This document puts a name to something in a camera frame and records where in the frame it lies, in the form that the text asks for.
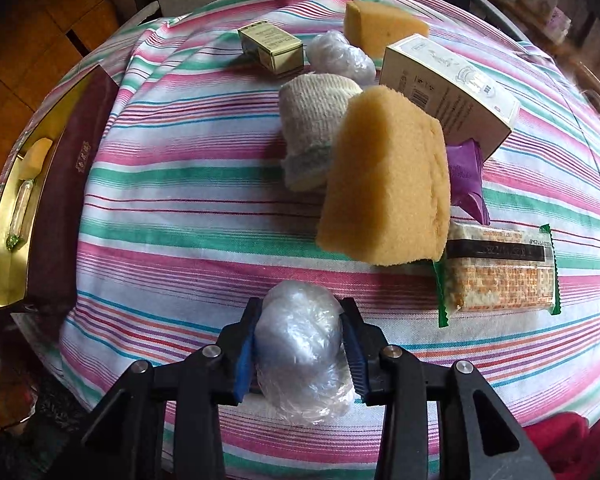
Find clear plastic ball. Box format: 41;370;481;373
254;281;355;426

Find cracker packet green edges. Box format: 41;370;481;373
434;222;562;327

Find green yellow small box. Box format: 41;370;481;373
237;21;304;76

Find white plastic wrapped ball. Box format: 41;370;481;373
306;30;376;87

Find yellow sponge cube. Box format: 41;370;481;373
343;0;429;60

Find striped bed sheet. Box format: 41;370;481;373
28;0;600;426

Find white cream carton box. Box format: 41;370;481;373
379;34;520;160

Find wooden desk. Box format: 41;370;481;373
486;0;600;114

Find gold maroon storage box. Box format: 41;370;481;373
0;66;118;312

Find wooden wardrobe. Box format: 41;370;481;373
0;0;119;175

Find beige knit sock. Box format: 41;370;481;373
278;73;363;192

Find red garment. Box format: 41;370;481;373
524;412;600;480

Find tall yellow sponge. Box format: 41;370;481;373
316;86;451;266

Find purple packet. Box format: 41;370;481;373
446;139;490;226

